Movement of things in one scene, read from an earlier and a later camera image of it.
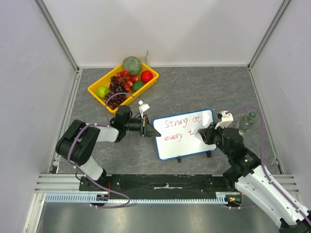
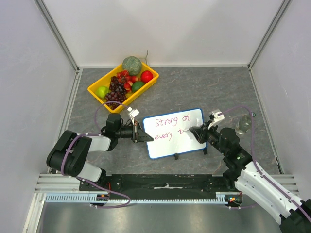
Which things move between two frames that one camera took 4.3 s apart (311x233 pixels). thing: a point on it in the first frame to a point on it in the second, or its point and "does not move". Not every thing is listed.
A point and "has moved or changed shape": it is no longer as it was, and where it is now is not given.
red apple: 146,76 does not move
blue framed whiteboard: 179,133 has moved or changed shape
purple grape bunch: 115,97 does not move
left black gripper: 146,128 to 138,134
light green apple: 101,91 does not move
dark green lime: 137,85 does not move
